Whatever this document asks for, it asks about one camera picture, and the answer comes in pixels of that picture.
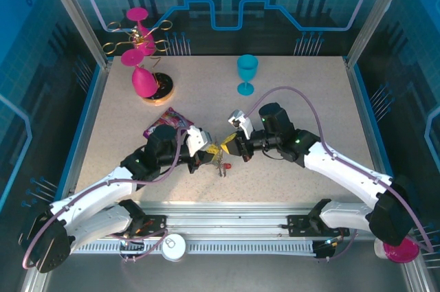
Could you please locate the white paper cup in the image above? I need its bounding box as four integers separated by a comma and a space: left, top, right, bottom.
373, 238, 389, 259

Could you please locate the aluminium frame post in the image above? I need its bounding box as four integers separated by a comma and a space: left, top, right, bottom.
343, 0, 415, 68
37, 0, 114, 68

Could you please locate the round dark rack base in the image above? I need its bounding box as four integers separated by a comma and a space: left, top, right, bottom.
143, 71, 175, 103

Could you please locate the teal plastic goblet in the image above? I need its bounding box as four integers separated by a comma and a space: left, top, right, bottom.
236, 54, 259, 96

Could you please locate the pink bowl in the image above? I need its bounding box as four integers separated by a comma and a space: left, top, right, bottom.
383, 236, 421, 265

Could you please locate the gold wire glass rack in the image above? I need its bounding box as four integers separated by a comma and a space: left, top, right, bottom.
102, 19, 173, 83

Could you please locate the white pull-tab can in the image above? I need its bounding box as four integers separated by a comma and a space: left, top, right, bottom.
161, 233, 187, 261

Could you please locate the silver key bunch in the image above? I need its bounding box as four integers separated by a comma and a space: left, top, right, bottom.
211, 154, 230, 179

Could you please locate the purple snack packet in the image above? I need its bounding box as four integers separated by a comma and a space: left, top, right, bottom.
143, 106, 194, 139

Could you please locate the aluminium mounting rail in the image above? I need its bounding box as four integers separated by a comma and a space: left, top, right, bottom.
92, 201, 377, 240

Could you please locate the white slotted cable duct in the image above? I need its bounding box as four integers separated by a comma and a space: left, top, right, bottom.
74, 239, 316, 256

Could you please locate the pink plastic goblet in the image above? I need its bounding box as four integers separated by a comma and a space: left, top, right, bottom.
125, 7, 156, 56
120, 49, 157, 99

